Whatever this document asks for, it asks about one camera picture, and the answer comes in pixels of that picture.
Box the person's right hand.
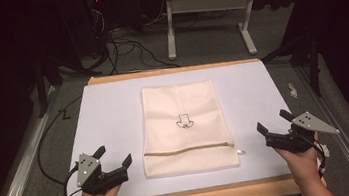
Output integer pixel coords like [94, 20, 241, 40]
[271, 130, 327, 194]

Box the metal floor rail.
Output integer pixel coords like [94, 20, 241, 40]
[293, 58, 349, 196]
[0, 84, 72, 196]

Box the bundle of black floor cables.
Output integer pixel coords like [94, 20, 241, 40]
[84, 0, 183, 79]

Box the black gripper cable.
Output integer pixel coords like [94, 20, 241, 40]
[60, 162, 85, 196]
[307, 133, 330, 181]

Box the black stand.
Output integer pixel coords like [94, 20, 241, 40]
[29, 47, 98, 120]
[257, 26, 328, 105]

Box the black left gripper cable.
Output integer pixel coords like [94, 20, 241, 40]
[60, 162, 85, 196]

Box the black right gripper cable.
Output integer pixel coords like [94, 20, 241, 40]
[307, 133, 330, 181]

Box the white table cover sheet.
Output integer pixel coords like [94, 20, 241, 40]
[47, 58, 303, 196]

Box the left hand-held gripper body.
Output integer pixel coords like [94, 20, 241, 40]
[73, 147, 132, 196]

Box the black floor cable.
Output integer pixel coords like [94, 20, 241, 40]
[30, 94, 94, 189]

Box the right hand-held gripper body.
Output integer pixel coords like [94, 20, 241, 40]
[263, 107, 343, 158]

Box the cream mesh zipper laundry bag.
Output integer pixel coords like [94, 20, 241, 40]
[133, 75, 248, 180]

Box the clear plastic scrap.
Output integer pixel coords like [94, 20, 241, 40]
[287, 81, 299, 100]

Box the white metal desk frame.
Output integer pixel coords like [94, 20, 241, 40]
[160, 0, 266, 66]

